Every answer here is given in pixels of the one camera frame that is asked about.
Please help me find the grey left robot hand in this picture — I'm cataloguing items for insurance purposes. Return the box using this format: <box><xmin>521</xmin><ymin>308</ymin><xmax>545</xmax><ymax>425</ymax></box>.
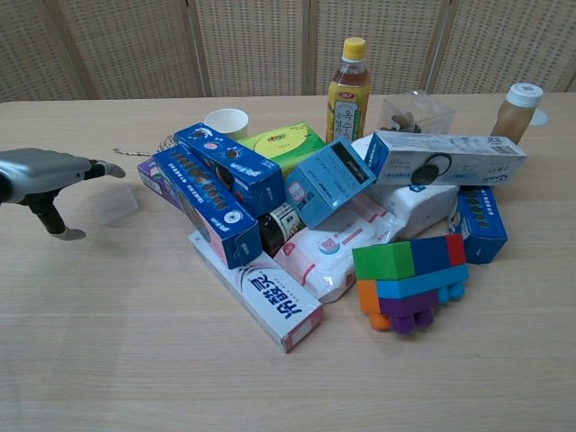
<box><xmin>0</xmin><ymin>148</ymin><xmax>128</xmax><ymax>243</ymax></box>

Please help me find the clear small plastic container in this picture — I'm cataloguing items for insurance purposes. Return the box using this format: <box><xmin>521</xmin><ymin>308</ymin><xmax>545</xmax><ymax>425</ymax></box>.
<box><xmin>89</xmin><ymin>184</ymin><xmax>140</xmax><ymax>228</ymax></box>

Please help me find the purple carton box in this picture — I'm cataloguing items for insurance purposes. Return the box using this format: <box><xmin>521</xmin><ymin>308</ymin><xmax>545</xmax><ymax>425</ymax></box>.
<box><xmin>136</xmin><ymin>157</ymin><xmax>181</xmax><ymax>204</ymax></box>

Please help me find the long blue cookie box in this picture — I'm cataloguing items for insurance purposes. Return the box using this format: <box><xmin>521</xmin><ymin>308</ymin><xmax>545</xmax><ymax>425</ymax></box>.
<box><xmin>152</xmin><ymin>144</ymin><xmax>264</xmax><ymax>271</ymax></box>

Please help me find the blue snack pack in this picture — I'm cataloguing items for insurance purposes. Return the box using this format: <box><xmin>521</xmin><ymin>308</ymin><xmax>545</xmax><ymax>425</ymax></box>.
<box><xmin>174</xmin><ymin>121</ymin><xmax>287</xmax><ymax>218</ymax></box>

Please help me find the white pink toothpaste box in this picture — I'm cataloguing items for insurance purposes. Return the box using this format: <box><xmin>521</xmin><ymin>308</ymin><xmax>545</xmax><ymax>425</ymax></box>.
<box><xmin>187</xmin><ymin>230</ymin><xmax>325</xmax><ymax>355</ymax></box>

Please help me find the light blue carton box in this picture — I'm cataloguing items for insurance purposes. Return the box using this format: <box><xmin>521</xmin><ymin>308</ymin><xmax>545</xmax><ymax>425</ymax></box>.
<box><xmin>283</xmin><ymin>136</ymin><xmax>377</xmax><ymax>231</ymax></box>

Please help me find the clear cube box with contents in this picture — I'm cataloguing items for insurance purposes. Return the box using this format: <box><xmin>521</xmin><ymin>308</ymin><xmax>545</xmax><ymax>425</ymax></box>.
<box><xmin>379</xmin><ymin>89</ymin><xmax>456</xmax><ymax>135</ymax></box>

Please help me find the white blue toothpaste box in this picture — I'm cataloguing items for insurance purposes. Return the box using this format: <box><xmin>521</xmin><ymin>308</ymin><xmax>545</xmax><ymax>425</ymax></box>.
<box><xmin>363</xmin><ymin>130</ymin><xmax>528</xmax><ymax>188</ymax></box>

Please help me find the short blue cookie box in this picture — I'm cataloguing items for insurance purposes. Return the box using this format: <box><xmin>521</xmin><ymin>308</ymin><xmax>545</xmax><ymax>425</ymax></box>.
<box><xmin>449</xmin><ymin>184</ymin><xmax>509</xmax><ymax>266</ymax></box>

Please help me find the braided twine bundle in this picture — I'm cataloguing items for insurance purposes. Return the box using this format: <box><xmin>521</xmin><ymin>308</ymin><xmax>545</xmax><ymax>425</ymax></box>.
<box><xmin>112</xmin><ymin>133</ymin><xmax>182</xmax><ymax>159</ymax></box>

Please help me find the woven folding screen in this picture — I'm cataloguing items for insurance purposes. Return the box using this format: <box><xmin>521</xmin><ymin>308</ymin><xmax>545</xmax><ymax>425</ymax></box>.
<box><xmin>0</xmin><ymin>0</ymin><xmax>576</xmax><ymax>104</ymax></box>

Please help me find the white paper cup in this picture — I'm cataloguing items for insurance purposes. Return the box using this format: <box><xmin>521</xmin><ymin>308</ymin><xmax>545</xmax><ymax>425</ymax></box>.
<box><xmin>203</xmin><ymin>108</ymin><xmax>250</xmax><ymax>142</ymax></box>

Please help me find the green tissue pack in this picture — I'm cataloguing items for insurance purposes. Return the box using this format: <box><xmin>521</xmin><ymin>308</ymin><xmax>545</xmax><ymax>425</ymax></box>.
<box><xmin>235</xmin><ymin>121</ymin><xmax>328</xmax><ymax>179</ymax></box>

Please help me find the dark bottle with label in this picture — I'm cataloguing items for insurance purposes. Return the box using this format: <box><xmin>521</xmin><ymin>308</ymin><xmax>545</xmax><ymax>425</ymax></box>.
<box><xmin>256</xmin><ymin>202</ymin><xmax>308</xmax><ymax>259</ymax></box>

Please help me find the pink wet wipes pack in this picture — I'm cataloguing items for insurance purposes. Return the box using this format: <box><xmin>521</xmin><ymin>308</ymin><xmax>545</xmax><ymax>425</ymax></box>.
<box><xmin>273</xmin><ymin>193</ymin><xmax>407</xmax><ymax>305</ymax></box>

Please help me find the yellow-cap tea bottle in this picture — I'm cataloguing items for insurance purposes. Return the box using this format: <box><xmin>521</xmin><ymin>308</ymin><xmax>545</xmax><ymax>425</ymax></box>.
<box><xmin>325</xmin><ymin>36</ymin><xmax>372</xmax><ymax>145</ymax></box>

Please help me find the white tissue pack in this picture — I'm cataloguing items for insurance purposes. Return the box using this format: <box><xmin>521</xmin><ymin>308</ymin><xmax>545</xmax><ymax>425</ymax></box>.
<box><xmin>350</xmin><ymin>136</ymin><xmax>461</xmax><ymax>240</ymax></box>

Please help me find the colourful building block toy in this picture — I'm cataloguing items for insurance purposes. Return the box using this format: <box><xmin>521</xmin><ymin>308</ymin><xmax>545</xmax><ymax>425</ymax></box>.
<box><xmin>351</xmin><ymin>233</ymin><xmax>471</xmax><ymax>336</ymax></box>

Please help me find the amber bottle with white cap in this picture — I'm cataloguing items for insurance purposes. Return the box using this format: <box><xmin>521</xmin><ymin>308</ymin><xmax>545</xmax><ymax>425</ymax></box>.
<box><xmin>490</xmin><ymin>82</ymin><xmax>545</xmax><ymax>146</ymax></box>

